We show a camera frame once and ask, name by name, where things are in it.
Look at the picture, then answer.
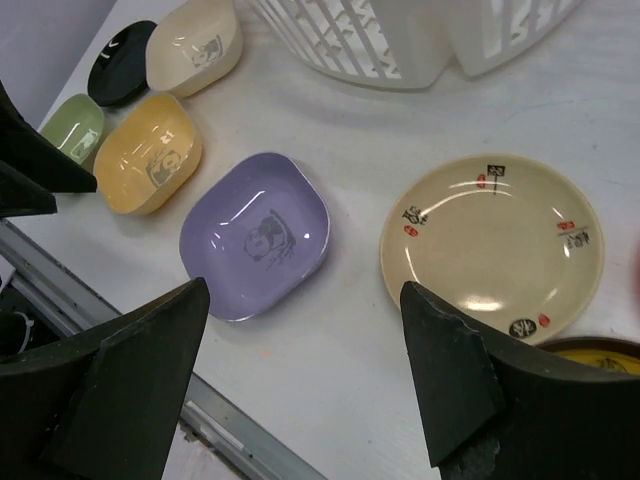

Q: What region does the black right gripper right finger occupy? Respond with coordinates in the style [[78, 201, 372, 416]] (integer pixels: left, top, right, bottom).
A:
[[400, 281, 639, 479]]

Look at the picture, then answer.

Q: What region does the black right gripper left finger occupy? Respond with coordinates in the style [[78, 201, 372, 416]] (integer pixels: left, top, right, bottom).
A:
[[1, 278, 210, 479]]

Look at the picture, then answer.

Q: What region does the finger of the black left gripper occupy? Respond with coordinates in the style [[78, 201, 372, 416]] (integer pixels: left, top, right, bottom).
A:
[[0, 90, 97, 218]]

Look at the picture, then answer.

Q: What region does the yellow square panda plate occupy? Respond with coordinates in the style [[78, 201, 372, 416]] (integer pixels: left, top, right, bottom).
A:
[[93, 93, 203, 215]]

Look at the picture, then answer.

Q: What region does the cream square panda plate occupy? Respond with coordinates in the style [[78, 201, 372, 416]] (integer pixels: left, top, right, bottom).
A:
[[145, 0, 243, 98]]

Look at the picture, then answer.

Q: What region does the purple square panda plate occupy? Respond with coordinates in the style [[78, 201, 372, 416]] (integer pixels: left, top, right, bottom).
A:
[[179, 152, 331, 322]]

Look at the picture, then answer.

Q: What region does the green square panda plate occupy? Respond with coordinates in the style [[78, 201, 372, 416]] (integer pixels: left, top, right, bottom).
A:
[[39, 93, 106, 171]]

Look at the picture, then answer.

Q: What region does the black round plate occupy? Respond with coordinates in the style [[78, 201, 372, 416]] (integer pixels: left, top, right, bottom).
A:
[[87, 20, 157, 107]]

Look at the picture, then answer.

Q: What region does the brown yellow round plate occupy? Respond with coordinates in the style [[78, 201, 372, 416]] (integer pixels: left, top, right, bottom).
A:
[[539, 337, 640, 375]]

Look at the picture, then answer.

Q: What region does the beige round calligraphy plate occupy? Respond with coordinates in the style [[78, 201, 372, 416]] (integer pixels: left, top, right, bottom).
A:
[[380, 154, 604, 344]]

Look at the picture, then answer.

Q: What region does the white plastic dish basket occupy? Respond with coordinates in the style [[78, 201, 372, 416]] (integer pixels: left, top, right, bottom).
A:
[[250, 0, 578, 90]]

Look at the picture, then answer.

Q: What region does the aluminium table frame rail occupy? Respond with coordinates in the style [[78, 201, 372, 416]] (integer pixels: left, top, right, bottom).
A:
[[1, 219, 323, 479]]

